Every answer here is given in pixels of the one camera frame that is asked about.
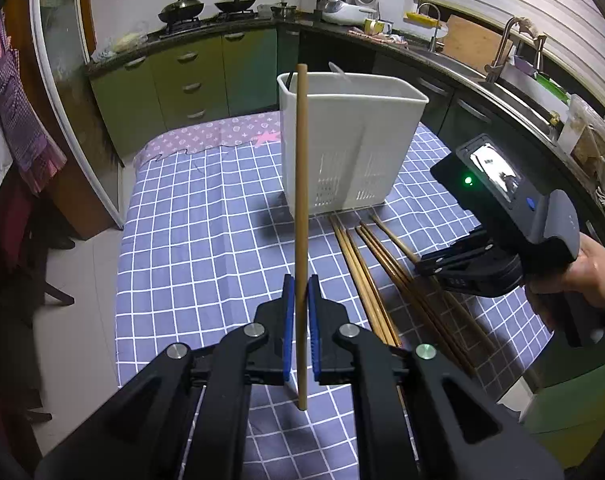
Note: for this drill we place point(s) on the blue checked tablecloth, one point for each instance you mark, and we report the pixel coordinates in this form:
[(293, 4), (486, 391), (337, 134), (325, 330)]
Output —
[(207, 260)]

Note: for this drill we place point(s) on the yellow cup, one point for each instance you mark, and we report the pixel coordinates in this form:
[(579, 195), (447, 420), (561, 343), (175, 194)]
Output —
[(375, 25)]

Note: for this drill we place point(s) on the small steel pot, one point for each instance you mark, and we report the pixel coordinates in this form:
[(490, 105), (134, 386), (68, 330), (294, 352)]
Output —
[(283, 10)]

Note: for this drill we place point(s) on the black wok with lid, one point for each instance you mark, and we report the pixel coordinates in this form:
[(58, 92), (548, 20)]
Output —
[(182, 7)]

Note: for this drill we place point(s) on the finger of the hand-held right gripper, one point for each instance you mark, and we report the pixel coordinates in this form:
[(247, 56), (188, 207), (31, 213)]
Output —
[(470, 242), (442, 266)]

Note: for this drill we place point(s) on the steel kitchen faucet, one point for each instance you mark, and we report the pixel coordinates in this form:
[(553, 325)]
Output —
[(432, 25)]

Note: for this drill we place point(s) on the white plastic utensil basket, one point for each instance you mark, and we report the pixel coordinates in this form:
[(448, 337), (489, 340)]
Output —
[(347, 130)]

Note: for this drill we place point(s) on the wooden cutting board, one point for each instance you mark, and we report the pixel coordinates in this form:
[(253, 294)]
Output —
[(470, 42)]

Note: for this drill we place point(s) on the person's right hand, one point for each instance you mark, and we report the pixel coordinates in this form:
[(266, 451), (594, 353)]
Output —
[(594, 280)]

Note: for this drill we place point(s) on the gas stove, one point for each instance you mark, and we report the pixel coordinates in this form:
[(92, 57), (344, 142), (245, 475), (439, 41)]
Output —
[(202, 24)]

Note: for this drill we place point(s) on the white rice cooker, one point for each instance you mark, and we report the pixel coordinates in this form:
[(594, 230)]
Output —
[(343, 11)]

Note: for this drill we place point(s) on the crumpled grey cloth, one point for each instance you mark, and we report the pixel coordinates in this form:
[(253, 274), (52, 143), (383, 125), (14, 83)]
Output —
[(100, 53)]

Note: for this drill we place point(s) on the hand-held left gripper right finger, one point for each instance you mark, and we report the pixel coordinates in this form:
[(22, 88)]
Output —
[(315, 330)]

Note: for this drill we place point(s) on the group of wooden chopsticks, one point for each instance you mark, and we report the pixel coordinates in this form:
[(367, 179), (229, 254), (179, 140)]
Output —
[(382, 260)]

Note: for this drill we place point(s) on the dark utensil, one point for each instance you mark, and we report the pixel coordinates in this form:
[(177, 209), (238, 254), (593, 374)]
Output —
[(290, 78)]

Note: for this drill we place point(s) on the dark kitchen cabinets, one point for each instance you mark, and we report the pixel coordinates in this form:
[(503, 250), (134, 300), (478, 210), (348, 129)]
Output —
[(432, 95)]

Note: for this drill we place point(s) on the glass door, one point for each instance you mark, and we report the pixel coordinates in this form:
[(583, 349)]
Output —
[(57, 85)]

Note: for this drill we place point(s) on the purple checked apron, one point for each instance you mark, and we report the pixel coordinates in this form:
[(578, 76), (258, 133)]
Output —
[(17, 100)]

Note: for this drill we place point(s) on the green kitchen cabinets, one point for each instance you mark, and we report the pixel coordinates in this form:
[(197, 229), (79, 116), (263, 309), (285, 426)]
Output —
[(182, 80)]

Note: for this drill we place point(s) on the tall steel faucet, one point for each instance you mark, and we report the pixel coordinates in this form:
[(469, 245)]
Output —
[(504, 45)]

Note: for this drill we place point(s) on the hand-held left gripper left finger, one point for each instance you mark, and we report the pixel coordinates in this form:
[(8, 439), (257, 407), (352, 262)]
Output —
[(288, 330)]

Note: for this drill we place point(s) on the plastic bag of food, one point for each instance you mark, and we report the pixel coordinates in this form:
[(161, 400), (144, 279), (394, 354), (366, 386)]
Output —
[(130, 41)]

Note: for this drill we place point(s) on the yellow sink rack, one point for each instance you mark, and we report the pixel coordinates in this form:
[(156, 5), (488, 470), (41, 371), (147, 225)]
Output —
[(422, 19)]

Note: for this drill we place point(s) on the pink patterned cloth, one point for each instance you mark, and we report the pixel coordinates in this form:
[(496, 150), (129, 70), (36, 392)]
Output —
[(207, 135)]

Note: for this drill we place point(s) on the light bamboo chopstick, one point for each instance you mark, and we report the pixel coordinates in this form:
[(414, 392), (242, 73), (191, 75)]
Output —
[(301, 185)]

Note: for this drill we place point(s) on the metal spoon in holder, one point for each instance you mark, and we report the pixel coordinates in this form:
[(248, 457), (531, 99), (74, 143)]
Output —
[(336, 67)]

